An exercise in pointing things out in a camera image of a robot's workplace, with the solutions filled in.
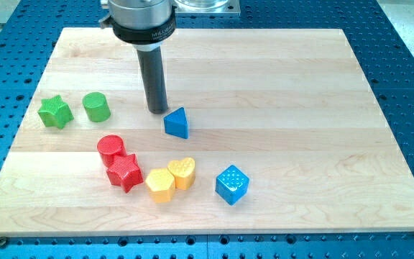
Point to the blue cube block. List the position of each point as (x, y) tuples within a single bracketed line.
[(231, 185)]

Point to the green cylinder block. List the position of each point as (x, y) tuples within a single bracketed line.
[(96, 107)]

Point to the light wooden board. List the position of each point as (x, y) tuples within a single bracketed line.
[(290, 108)]

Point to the red cylinder block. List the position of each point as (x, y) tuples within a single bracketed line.
[(110, 146)]

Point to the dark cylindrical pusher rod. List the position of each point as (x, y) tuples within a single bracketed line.
[(152, 71)]

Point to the yellow hexagon block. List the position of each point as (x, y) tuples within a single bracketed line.
[(161, 185)]

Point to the green star block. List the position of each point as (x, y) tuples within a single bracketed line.
[(54, 112)]

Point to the red star block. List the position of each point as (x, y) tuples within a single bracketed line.
[(125, 172)]

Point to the yellow heart block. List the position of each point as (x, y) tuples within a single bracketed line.
[(184, 172)]

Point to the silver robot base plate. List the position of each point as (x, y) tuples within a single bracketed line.
[(230, 8)]

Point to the blue triangle block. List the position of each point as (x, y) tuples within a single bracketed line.
[(176, 124)]

